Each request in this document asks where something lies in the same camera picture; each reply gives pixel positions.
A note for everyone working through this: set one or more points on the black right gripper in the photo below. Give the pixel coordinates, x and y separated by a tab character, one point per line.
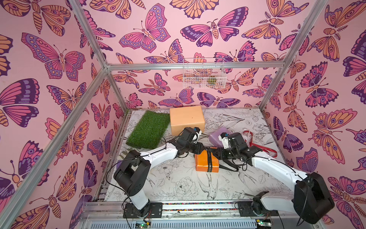
226	154

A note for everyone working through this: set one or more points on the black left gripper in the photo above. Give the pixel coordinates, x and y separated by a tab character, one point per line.
198	150

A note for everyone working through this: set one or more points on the orange gift box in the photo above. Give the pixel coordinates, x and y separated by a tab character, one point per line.
206	162

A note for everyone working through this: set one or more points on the lilac gift box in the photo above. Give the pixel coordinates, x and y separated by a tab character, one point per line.
214	137

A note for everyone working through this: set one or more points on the black printed ribbon bow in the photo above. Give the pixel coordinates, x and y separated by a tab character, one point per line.
212	150

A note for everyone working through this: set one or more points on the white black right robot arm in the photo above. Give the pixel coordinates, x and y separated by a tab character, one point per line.
310	198

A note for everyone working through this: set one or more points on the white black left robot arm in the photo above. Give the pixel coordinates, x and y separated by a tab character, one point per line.
132	172

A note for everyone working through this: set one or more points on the green artificial grass mat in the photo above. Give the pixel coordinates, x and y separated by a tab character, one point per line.
149	130

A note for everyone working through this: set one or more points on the white wire basket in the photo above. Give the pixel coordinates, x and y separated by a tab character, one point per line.
204	75

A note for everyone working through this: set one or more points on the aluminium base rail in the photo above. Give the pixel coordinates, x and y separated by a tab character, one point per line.
216	214

